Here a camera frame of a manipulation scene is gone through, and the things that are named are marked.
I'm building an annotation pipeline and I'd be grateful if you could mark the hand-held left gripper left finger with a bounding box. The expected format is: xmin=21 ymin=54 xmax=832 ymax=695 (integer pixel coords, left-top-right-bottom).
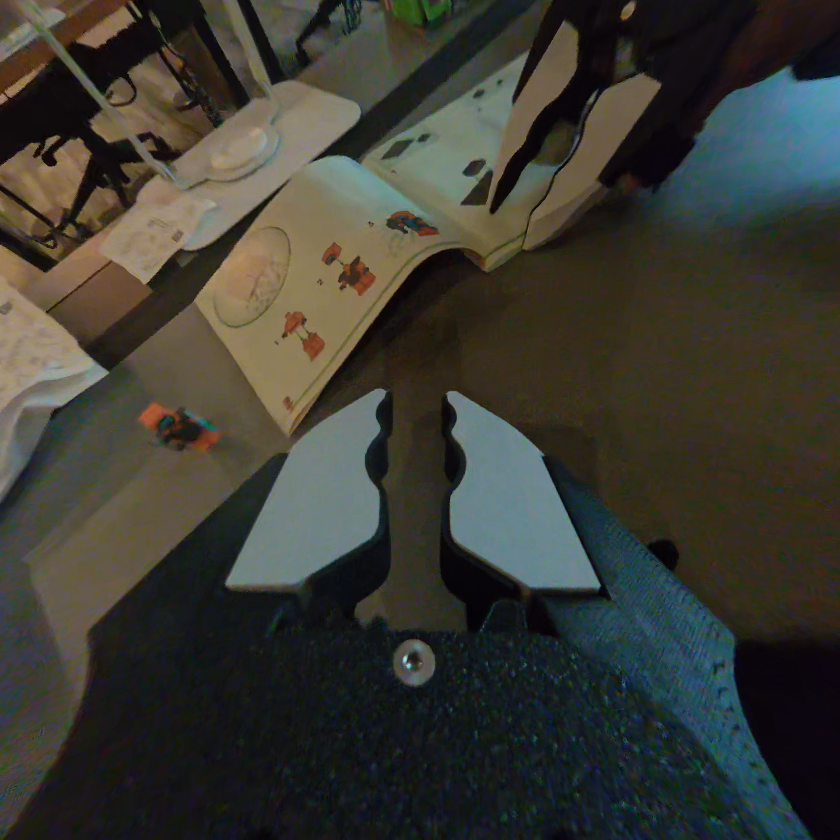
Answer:
xmin=225 ymin=388 xmax=393 ymax=592

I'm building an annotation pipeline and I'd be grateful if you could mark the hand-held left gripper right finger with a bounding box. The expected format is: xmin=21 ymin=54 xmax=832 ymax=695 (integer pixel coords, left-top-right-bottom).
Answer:
xmin=441 ymin=391 xmax=603 ymax=595

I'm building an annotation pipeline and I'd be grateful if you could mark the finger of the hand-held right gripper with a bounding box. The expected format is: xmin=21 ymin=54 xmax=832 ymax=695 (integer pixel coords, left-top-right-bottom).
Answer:
xmin=523 ymin=71 xmax=662 ymax=253
xmin=489 ymin=20 xmax=592 ymax=216

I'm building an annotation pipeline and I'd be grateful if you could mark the building instruction booklet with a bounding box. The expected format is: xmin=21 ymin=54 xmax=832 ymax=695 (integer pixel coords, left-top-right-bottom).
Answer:
xmin=195 ymin=49 xmax=631 ymax=437

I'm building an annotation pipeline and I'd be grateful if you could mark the person's right forearm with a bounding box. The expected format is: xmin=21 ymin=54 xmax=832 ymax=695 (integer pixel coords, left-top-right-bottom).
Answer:
xmin=696 ymin=0 xmax=840 ymax=142

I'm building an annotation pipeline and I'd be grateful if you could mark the grey desk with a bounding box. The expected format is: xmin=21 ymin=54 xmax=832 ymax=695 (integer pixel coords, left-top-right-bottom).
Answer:
xmin=0 ymin=52 xmax=840 ymax=840

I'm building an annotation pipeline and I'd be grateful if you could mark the orange toy brick model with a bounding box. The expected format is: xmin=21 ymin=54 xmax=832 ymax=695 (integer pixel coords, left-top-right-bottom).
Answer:
xmin=138 ymin=402 xmax=221 ymax=454

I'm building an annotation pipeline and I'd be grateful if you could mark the white printed paper bag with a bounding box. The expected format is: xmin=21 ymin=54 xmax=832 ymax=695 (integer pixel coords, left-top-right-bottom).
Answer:
xmin=98 ymin=195 xmax=219 ymax=284
xmin=0 ymin=276 xmax=109 ymax=503

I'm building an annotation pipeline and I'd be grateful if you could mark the black office chair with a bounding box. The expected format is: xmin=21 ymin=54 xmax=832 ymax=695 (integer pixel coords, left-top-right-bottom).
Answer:
xmin=0 ymin=39 xmax=181 ymax=247

